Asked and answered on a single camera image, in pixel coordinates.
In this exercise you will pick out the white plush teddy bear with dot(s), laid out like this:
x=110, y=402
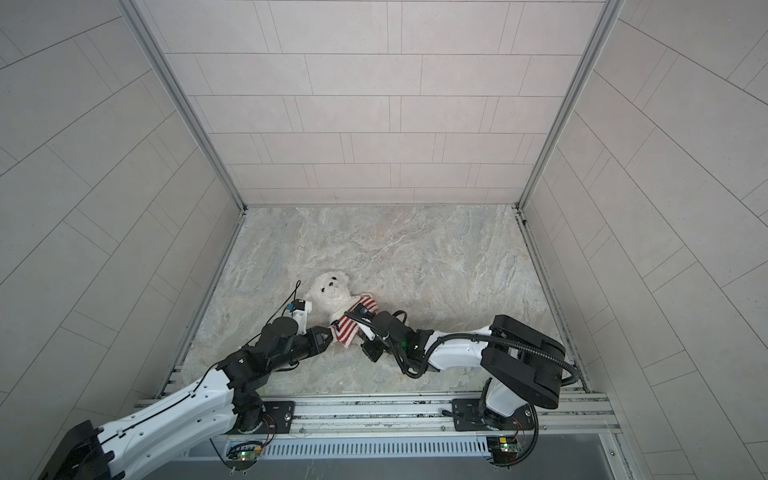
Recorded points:
x=330, y=292

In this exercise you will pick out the right green circuit board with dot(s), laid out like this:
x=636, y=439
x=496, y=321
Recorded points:
x=503, y=451

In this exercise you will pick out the red white striped shirt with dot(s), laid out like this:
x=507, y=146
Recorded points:
x=345, y=330

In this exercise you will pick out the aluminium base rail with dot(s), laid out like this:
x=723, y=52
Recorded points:
x=426, y=425

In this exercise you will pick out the aluminium corner post right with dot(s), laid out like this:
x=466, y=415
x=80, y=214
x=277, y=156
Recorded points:
x=608, y=17

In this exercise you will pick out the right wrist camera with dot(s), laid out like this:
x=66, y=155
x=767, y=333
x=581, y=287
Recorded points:
x=360, y=315

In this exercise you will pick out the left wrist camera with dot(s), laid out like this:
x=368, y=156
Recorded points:
x=299, y=311

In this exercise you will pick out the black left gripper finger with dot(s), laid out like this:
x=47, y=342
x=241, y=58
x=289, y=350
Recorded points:
x=322, y=334
x=318, y=346

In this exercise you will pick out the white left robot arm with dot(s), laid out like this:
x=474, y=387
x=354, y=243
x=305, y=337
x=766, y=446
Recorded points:
x=225, y=398

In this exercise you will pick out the aluminium corner post left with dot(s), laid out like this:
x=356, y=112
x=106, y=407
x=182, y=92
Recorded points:
x=141, y=32

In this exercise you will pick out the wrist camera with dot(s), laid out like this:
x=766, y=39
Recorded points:
x=360, y=315
x=299, y=311

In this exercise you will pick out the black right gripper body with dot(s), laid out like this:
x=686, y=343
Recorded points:
x=374, y=349

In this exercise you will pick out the green circuit board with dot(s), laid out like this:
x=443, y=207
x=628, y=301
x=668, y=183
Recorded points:
x=503, y=451
x=245, y=452

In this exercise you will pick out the left green circuit board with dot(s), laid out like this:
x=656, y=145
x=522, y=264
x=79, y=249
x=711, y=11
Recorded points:
x=245, y=452

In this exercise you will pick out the aluminium corner post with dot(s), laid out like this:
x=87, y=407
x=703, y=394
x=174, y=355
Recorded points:
x=141, y=32
x=608, y=17

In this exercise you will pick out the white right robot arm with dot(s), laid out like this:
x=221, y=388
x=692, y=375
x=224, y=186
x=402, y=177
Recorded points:
x=527, y=368

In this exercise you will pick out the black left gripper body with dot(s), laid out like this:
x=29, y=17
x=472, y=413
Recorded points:
x=299, y=349

